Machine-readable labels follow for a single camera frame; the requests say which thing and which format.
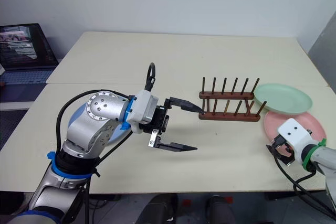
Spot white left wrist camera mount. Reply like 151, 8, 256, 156
125, 89, 160, 134

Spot blue plate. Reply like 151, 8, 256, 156
68, 102, 130, 146

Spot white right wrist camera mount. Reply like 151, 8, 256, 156
277, 118, 316, 162

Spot green plate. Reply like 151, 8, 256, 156
253, 83, 314, 115

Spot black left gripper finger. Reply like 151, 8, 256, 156
146, 129, 198, 154
164, 97, 204, 113

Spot open laptop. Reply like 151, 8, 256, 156
0, 23, 59, 86

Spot grey panel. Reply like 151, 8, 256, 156
307, 10, 336, 88

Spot pink plate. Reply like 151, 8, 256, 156
263, 110, 327, 157

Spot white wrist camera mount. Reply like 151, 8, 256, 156
125, 89, 160, 134
277, 118, 316, 162

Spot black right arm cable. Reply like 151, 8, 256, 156
272, 155, 336, 221

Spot wooden dish rack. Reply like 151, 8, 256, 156
198, 77, 268, 123

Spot dark rounded shape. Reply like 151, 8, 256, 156
135, 193, 180, 224

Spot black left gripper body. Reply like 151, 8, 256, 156
139, 104, 170, 137

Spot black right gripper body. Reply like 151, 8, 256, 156
278, 136, 293, 158

